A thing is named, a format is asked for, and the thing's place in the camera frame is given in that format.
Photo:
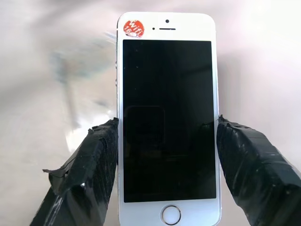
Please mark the white smartphone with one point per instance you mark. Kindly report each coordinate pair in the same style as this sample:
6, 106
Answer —
169, 117

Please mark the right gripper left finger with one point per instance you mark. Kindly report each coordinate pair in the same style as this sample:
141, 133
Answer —
89, 169

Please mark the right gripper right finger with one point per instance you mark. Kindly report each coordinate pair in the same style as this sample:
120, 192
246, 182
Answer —
256, 174

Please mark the red round wifi sticker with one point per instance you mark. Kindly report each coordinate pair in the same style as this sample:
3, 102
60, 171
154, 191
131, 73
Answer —
134, 28

